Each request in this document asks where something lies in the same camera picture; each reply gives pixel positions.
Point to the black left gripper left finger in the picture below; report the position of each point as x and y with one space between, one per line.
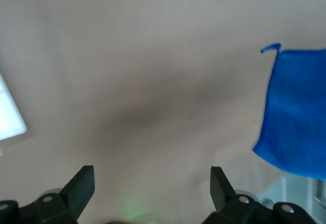
79 188

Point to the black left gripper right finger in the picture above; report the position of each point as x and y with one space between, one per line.
220 191

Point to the blue microfibre towel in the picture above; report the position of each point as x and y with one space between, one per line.
298 107

